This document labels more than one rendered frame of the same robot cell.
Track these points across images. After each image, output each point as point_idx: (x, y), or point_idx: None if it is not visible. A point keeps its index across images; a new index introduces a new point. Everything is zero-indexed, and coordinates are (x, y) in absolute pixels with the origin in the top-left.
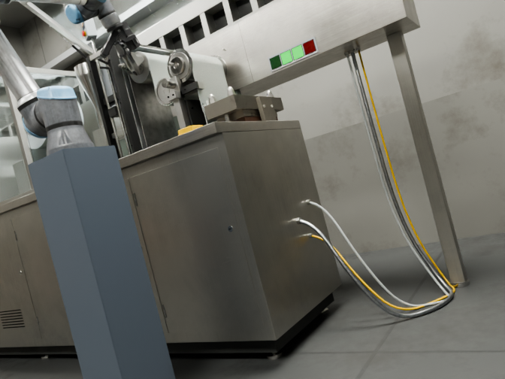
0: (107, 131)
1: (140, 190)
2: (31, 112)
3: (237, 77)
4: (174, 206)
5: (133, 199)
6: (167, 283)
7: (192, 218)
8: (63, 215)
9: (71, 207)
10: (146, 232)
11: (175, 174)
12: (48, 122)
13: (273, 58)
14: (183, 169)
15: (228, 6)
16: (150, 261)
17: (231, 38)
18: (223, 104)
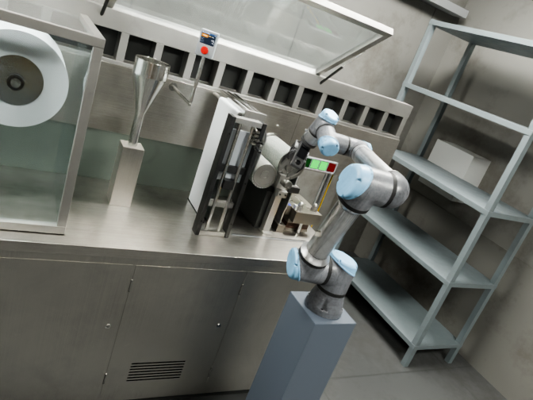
0: (209, 198)
1: (251, 284)
2: (323, 272)
3: None
4: (274, 302)
5: (239, 288)
6: (228, 352)
7: None
8: (322, 363)
9: (332, 359)
10: (233, 315)
11: (291, 282)
12: (343, 292)
13: (307, 159)
14: (301, 281)
15: (301, 94)
16: (221, 336)
17: (288, 121)
18: (311, 218)
